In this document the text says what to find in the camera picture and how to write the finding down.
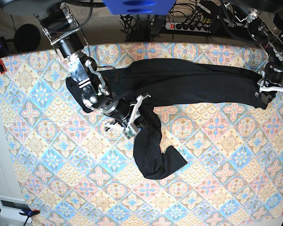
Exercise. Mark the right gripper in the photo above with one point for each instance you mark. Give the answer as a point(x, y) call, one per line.
point(127, 117)

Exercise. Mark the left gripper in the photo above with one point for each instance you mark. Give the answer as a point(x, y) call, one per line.
point(271, 82)

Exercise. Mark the black t-shirt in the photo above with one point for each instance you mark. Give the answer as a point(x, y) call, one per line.
point(174, 82)

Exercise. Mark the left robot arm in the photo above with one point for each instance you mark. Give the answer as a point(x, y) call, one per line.
point(264, 32)

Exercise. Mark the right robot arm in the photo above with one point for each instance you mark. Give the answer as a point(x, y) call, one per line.
point(61, 28)

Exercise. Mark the patterned tablecloth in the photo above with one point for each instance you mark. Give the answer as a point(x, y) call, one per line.
point(77, 174)

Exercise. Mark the white power strip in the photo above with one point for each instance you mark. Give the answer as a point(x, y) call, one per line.
point(172, 26)

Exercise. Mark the black round stool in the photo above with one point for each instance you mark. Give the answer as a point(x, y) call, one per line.
point(27, 38)

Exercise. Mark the orange black clamp lower left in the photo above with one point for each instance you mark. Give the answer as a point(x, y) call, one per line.
point(28, 212)

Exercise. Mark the white floor box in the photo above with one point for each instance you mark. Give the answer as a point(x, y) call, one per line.
point(11, 207)

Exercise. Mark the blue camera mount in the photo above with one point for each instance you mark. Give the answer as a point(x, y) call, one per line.
point(139, 7)

